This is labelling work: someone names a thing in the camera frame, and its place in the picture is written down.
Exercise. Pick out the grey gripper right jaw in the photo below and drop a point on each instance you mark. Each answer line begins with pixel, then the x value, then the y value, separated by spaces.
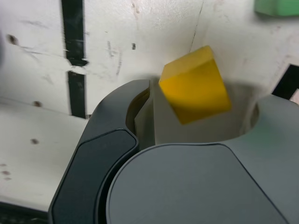
pixel 198 186

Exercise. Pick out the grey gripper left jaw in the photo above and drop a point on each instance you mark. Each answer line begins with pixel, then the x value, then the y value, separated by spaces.
pixel 98 163

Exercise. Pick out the yellow cube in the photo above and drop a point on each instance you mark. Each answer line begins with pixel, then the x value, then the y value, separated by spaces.
pixel 196 93

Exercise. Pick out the green cube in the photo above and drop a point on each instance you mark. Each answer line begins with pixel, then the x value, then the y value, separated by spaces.
pixel 275 8

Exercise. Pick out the black tape square outline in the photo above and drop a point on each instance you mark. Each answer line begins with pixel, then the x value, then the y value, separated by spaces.
pixel 287 81

